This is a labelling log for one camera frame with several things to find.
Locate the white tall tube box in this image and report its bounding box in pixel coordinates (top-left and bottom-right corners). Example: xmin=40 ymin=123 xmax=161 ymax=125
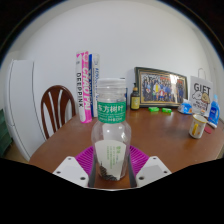
xmin=88 ymin=52 xmax=101 ymax=118

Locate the dark wooden chair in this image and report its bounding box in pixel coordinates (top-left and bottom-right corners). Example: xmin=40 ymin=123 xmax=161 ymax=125
xmin=40 ymin=84 xmax=77 ymax=140

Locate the white mug with yellow handle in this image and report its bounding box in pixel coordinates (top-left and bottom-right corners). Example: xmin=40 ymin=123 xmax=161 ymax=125
xmin=188 ymin=114 xmax=208 ymax=140

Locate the white refrigerator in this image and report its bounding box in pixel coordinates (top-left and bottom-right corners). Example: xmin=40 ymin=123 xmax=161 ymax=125
xmin=3 ymin=59 xmax=46 ymax=162

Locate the pink tall tube box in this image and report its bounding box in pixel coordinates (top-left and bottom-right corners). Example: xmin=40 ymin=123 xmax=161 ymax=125
xmin=75 ymin=50 xmax=93 ymax=124

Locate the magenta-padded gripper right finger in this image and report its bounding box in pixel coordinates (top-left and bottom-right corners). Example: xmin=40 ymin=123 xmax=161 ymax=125
xmin=128 ymin=145 xmax=173 ymax=189

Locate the dark bottle with yellow label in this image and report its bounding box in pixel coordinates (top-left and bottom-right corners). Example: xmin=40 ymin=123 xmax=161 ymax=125
xmin=130 ymin=82 xmax=141 ymax=111

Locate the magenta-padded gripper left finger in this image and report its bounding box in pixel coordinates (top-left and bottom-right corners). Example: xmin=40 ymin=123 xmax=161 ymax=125
xmin=52 ymin=145 xmax=98 ymax=188

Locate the framed group photo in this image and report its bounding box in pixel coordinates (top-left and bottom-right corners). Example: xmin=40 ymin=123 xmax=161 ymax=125
xmin=134 ymin=66 xmax=189 ymax=108

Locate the clear green-labelled drink bottle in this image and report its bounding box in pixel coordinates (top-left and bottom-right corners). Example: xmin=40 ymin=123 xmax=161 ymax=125
xmin=90 ymin=77 xmax=132 ymax=183

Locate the blue detergent bottle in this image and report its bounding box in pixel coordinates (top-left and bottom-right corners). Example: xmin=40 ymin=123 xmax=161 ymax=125
xmin=207 ymin=94 xmax=221 ymax=129

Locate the white paper gift bag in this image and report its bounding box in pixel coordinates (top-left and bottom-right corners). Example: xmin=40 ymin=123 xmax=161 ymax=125
xmin=189 ymin=68 xmax=214 ymax=118

